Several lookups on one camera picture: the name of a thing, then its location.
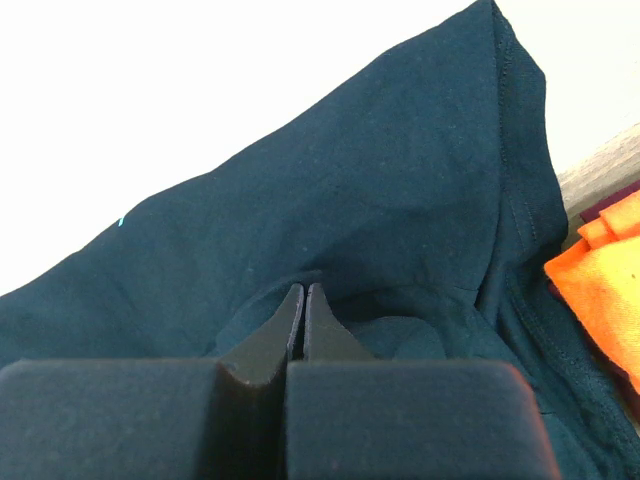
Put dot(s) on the black t shirt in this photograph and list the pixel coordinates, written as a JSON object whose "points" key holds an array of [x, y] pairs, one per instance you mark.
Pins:
{"points": [[419, 193]]}

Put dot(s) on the dark red folded t shirt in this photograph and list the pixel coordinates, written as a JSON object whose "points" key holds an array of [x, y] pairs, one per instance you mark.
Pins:
{"points": [[605, 205]]}

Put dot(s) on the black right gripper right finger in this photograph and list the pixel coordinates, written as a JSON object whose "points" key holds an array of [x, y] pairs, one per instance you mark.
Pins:
{"points": [[349, 415]]}

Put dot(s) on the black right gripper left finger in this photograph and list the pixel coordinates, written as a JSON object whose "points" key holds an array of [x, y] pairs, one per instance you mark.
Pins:
{"points": [[180, 418]]}

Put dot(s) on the orange folded t shirt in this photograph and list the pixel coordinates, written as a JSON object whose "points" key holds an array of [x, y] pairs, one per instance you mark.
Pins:
{"points": [[605, 280]]}

